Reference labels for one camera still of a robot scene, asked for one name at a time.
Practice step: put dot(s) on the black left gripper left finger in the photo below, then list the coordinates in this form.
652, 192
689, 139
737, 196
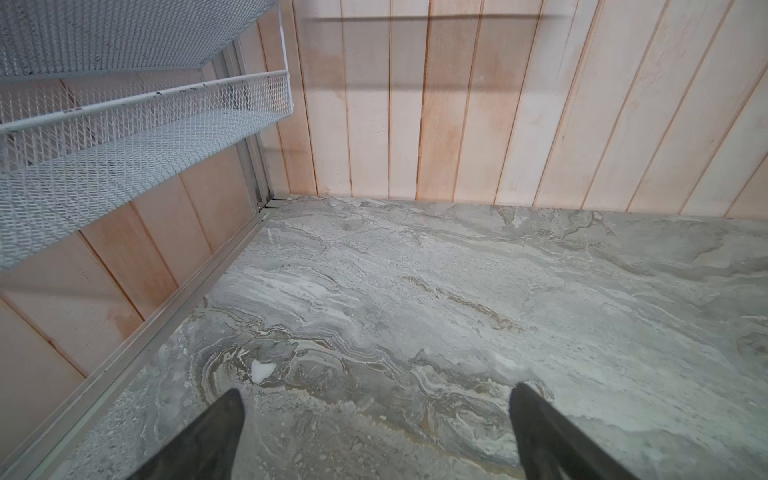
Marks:
205, 449

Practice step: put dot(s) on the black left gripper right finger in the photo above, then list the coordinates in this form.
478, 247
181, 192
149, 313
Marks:
552, 447

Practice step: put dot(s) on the white wire mesh shelf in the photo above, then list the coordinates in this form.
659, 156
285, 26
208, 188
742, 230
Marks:
78, 140

